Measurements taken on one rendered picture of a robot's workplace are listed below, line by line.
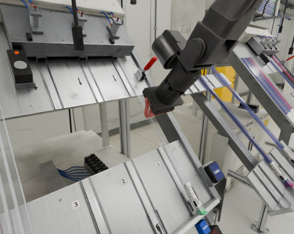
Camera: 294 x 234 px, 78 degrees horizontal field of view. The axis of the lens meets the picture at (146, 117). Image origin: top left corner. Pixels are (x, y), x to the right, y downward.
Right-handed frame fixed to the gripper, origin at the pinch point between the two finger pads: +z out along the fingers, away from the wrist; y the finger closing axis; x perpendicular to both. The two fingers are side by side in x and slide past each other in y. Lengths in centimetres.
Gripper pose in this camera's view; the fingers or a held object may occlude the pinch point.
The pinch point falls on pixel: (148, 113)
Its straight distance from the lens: 52.8
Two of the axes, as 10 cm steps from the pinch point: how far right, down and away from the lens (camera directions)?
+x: 4.5, 8.5, -2.8
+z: -4.4, 4.9, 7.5
